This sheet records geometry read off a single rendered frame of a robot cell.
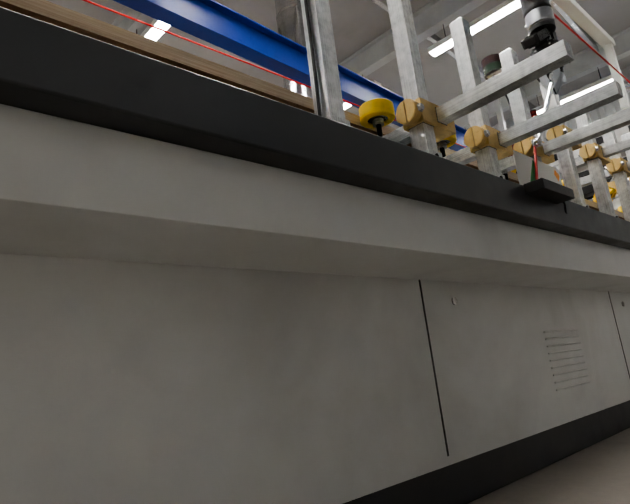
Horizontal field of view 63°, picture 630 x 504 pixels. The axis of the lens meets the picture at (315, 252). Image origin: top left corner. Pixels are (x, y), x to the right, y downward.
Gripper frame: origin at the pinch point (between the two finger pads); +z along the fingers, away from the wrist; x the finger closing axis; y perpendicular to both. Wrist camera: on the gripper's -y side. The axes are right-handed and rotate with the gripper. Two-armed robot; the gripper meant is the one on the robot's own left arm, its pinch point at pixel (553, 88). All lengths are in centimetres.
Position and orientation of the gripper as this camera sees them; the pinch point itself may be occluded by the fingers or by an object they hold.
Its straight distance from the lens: 159.3
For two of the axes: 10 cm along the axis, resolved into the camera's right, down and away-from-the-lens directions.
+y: 7.4, 0.7, 6.7
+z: 1.1, 9.7, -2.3
